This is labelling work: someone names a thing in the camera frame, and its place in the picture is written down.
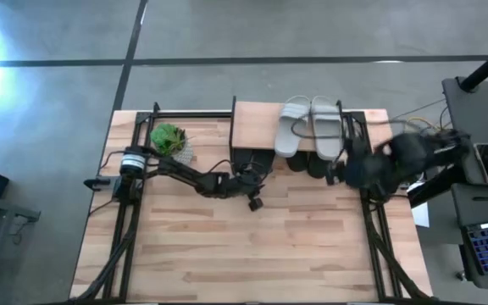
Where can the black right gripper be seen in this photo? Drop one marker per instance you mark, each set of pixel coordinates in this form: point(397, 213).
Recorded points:
point(354, 167)

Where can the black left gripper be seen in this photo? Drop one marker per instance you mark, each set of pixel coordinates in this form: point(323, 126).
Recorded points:
point(244, 184)

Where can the black slide sandal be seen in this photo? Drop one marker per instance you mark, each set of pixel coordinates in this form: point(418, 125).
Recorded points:
point(265, 156)
point(240, 156)
point(297, 163)
point(318, 167)

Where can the grey slide sandal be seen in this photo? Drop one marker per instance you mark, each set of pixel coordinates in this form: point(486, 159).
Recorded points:
point(326, 146)
point(288, 146)

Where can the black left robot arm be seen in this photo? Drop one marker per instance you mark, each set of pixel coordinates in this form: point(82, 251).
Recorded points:
point(176, 171)

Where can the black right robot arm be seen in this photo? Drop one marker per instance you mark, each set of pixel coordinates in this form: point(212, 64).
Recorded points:
point(417, 152)

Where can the wooden shelf with black legs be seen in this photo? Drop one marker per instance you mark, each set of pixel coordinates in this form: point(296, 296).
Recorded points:
point(252, 127)

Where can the white paper sheet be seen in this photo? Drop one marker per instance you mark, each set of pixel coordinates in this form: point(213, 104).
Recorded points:
point(421, 215)

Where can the black diagonal bar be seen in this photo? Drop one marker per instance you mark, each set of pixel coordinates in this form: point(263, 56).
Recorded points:
point(434, 190)

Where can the green succulent in white pot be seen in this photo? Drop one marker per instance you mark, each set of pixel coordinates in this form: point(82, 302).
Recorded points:
point(168, 137)

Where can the grey side table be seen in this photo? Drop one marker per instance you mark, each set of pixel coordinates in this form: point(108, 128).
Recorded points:
point(477, 110)

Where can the black round pole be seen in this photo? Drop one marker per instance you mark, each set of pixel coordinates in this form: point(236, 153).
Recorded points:
point(485, 68)

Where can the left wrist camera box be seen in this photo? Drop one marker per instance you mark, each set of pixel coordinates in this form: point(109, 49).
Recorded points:
point(256, 204)

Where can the black aluminium table frame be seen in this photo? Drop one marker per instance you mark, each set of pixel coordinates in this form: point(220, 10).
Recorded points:
point(193, 114)

